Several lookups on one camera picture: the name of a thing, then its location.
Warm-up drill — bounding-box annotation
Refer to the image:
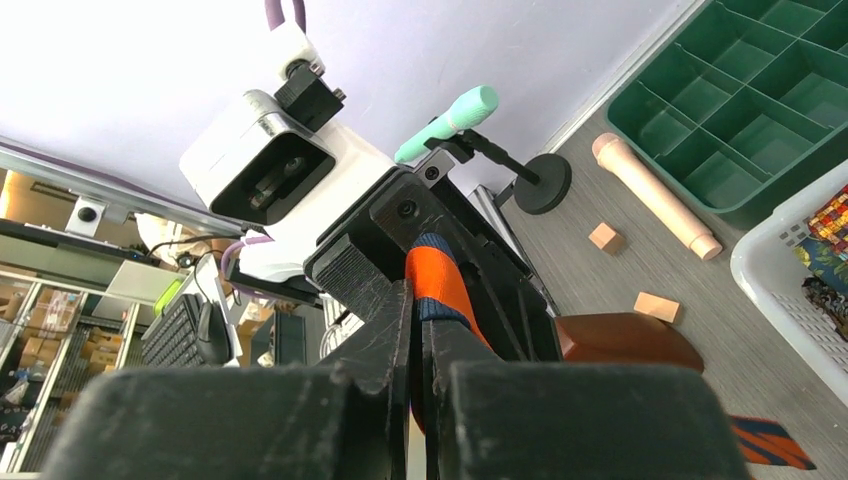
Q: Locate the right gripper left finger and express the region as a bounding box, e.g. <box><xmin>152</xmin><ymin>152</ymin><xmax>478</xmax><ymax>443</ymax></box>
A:
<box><xmin>41</xmin><ymin>281</ymin><xmax>413</xmax><ymax>479</ymax></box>

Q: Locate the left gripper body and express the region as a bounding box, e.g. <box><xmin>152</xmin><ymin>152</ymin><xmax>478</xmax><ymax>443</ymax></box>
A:
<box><xmin>304</xmin><ymin>168</ymin><xmax>563</xmax><ymax>362</ymax></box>

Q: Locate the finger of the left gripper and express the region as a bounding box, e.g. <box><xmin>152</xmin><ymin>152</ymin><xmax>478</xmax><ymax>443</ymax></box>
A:
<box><xmin>309</xmin><ymin>233</ymin><xmax>398</xmax><ymax>332</ymax></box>

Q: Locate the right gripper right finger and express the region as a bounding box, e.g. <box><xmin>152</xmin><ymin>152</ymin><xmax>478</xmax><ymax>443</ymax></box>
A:
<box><xmin>421</xmin><ymin>320</ymin><xmax>749</xmax><ymax>479</ymax></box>

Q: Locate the orange navy striped tie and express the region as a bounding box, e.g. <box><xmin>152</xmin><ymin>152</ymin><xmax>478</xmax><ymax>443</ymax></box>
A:
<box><xmin>405</xmin><ymin>233</ymin><xmax>816</xmax><ymax>470</ymax></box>

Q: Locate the brown wooden metronome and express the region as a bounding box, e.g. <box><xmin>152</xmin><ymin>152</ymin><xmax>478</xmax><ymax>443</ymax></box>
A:
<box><xmin>555</xmin><ymin>312</ymin><xmax>705</xmax><ymax>373</ymax></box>

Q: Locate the white plastic basket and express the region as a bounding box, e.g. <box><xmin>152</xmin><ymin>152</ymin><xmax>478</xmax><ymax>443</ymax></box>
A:
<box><xmin>730</xmin><ymin>162</ymin><xmax>847</xmax><ymax>403</ymax></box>

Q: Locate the small wooden cube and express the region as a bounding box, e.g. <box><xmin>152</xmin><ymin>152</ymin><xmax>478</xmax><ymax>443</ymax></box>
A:
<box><xmin>588</xmin><ymin>222</ymin><xmax>626</xmax><ymax>255</ymax></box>

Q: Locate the black microphone stand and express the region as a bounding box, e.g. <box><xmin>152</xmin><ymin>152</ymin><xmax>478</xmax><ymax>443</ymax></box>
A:
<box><xmin>424</xmin><ymin>129</ymin><xmax>572</xmax><ymax>215</ymax></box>

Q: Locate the small wooden block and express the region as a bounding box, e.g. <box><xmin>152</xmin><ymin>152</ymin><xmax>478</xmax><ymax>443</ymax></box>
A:
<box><xmin>633</xmin><ymin>292</ymin><xmax>682</xmax><ymax>324</ymax></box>

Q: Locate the wooden cylinder peg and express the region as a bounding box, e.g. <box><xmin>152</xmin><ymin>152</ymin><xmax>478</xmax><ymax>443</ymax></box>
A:
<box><xmin>592</xmin><ymin>133</ymin><xmax>723</xmax><ymax>261</ymax></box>

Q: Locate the mint green microphone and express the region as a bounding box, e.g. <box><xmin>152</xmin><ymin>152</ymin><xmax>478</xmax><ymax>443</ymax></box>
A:
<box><xmin>394</xmin><ymin>85</ymin><xmax>499</xmax><ymax>164</ymax></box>

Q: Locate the green compartment tray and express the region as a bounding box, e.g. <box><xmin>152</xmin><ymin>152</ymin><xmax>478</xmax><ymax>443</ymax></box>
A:
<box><xmin>607</xmin><ymin>1</ymin><xmax>847</xmax><ymax>230</ymax></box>

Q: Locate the floral patterned tie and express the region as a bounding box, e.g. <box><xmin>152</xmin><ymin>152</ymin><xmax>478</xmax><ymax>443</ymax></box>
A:
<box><xmin>793</xmin><ymin>185</ymin><xmax>847</xmax><ymax>339</ymax></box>

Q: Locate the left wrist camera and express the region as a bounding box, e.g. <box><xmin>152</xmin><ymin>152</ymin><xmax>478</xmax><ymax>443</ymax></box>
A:
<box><xmin>179</xmin><ymin>23</ymin><xmax>395</xmax><ymax>233</ymax></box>

